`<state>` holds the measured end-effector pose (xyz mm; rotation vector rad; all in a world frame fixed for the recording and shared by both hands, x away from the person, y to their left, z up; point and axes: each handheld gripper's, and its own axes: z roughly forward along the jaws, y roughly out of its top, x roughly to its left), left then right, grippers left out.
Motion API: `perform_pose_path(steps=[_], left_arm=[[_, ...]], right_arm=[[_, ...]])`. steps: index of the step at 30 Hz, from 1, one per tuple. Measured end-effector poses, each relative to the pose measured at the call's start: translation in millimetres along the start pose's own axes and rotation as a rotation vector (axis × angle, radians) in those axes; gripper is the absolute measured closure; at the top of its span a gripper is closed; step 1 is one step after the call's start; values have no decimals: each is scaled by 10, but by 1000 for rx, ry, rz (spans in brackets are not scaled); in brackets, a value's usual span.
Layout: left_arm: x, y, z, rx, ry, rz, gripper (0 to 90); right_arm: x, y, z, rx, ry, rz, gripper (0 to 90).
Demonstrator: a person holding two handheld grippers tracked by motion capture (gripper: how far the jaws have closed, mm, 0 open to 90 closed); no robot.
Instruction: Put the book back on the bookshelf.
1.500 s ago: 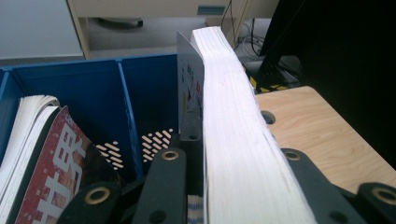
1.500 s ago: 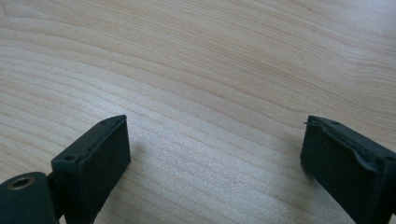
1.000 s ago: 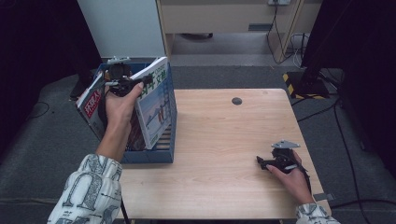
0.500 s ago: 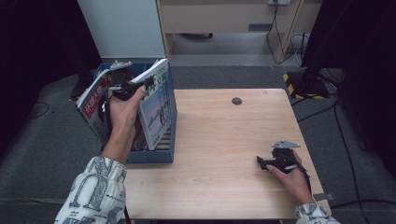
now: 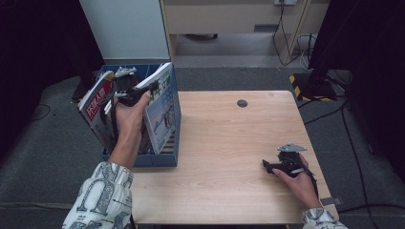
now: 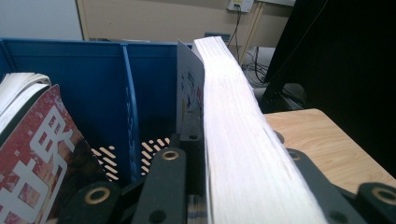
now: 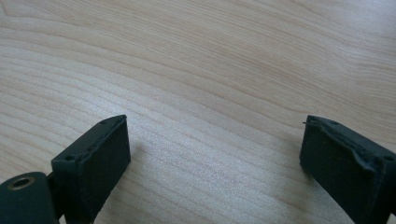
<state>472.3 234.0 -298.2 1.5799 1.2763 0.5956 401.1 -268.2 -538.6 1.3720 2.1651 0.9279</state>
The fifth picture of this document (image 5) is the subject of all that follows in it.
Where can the portrait cover magazine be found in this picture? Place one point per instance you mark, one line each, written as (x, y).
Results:
(95, 108)

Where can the white power strip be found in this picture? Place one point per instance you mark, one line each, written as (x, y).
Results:
(285, 2)

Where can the grey table grommet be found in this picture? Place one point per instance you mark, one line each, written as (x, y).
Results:
(242, 103)

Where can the person's left hand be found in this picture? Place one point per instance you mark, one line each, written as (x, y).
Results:
(130, 124)

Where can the blue plastic file rack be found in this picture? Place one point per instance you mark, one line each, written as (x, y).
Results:
(173, 133)

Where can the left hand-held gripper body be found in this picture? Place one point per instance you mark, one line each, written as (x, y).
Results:
(125, 89)

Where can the black stand with hazard tape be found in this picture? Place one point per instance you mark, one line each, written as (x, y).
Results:
(315, 87)

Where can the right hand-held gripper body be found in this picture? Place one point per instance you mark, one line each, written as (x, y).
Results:
(289, 163)

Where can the grey tape strip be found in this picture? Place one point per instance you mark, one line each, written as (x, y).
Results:
(331, 201)

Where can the dark curtain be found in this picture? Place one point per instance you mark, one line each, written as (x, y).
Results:
(375, 47)
(38, 47)

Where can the black stand base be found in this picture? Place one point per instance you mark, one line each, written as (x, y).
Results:
(79, 92)

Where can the person's right hand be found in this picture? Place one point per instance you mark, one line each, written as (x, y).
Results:
(299, 187)

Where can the light wooden desk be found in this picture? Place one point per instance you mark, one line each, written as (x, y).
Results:
(223, 17)

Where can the white cabinet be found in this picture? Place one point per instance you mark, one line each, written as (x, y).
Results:
(127, 28)

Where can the white snow scene magazine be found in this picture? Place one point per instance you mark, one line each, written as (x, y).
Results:
(160, 108)

